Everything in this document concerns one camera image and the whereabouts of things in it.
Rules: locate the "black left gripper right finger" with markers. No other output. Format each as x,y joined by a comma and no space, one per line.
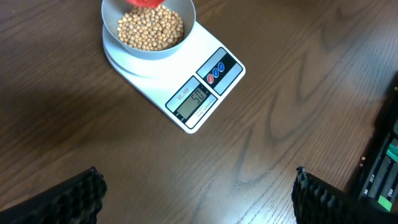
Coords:
317,202

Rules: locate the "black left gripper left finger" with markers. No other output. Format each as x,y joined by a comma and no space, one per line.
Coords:
76,200

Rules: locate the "red plastic measuring scoop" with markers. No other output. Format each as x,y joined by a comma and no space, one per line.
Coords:
145,3

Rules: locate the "white digital kitchen scale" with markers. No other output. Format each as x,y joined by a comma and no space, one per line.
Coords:
188,85

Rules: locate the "grey round bowl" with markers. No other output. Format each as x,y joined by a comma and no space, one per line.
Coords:
113,10

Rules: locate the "soybeans in bowl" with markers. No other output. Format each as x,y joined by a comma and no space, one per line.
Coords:
147,29

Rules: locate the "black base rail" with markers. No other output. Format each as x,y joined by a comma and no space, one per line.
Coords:
376,178

